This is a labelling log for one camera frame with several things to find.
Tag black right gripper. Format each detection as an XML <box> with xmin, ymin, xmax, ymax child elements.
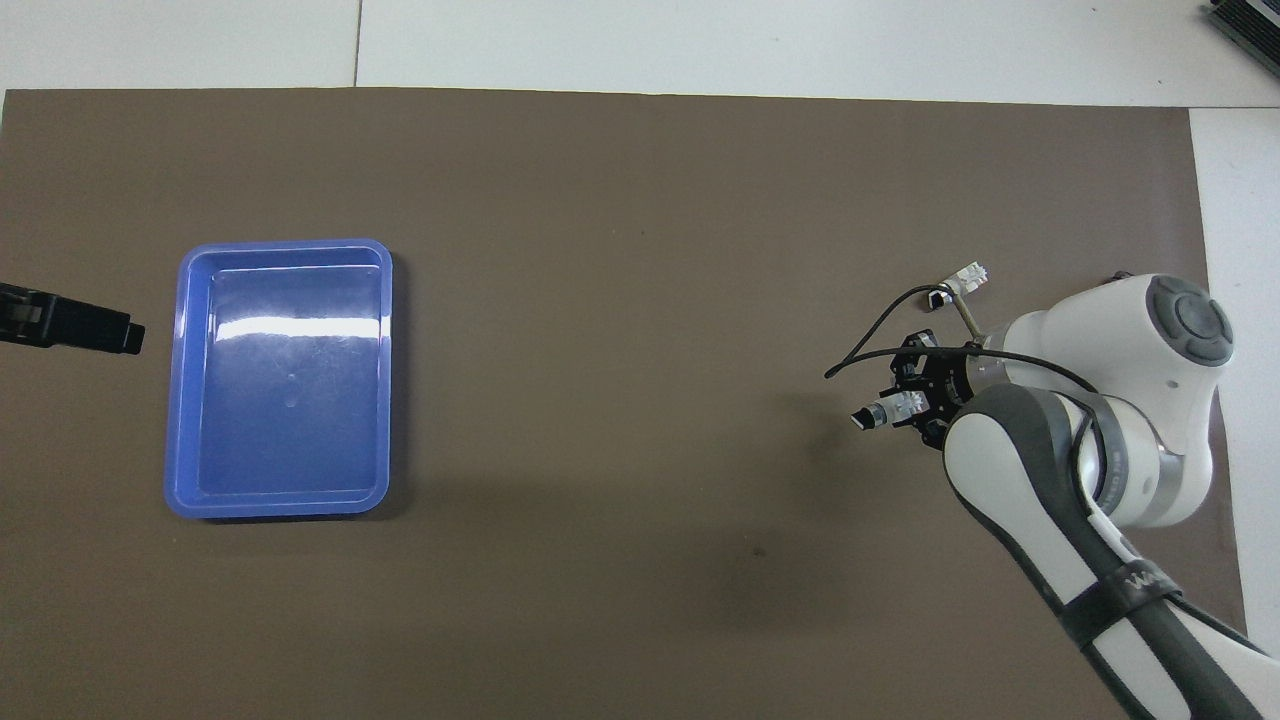
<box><xmin>890</xmin><ymin>333</ymin><xmax>976</xmax><ymax>451</ymax></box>

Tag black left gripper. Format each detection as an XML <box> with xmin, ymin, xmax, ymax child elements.
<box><xmin>0</xmin><ymin>282</ymin><xmax>146</xmax><ymax>356</ymax></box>

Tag white switch green base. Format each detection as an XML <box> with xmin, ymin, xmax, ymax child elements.
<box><xmin>850</xmin><ymin>392</ymin><xmax>926</xmax><ymax>431</ymax></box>
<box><xmin>925</xmin><ymin>262</ymin><xmax>993</xmax><ymax>311</ymax></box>

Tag blue plastic tray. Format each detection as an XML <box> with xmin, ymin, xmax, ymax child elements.
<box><xmin>163</xmin><ymin>238</ymin><xmax>394</xmax><ymax>519</ymax></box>

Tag brown table mat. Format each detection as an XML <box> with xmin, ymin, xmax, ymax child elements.
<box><xmin>0</xmin><ymin>88</ymin><xmax>1251</xmax><ymax>720</ymax></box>

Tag grey ribbed device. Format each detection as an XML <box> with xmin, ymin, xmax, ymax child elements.
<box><xmin>1205</xmin><ymin>0</ymin><xmax>1280</xmax><ymax>53</ymax></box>

